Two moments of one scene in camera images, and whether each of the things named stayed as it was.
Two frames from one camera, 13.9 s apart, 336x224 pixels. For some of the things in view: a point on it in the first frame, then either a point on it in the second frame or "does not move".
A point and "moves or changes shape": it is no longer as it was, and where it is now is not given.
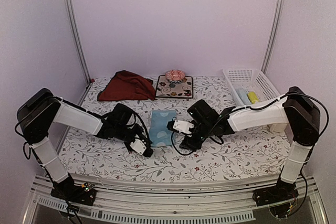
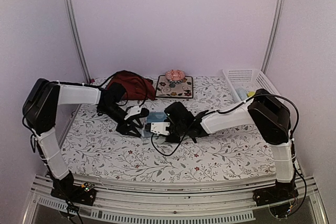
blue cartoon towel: x=159 y=134 moves or changes shape
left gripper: x=138 y=128 -> x=125 y=128
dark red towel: x=126 y=85 does not move
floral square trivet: x=182 y=89 does not move
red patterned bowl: x=175 y=76 does not move
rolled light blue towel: x=243 y=94 does not move
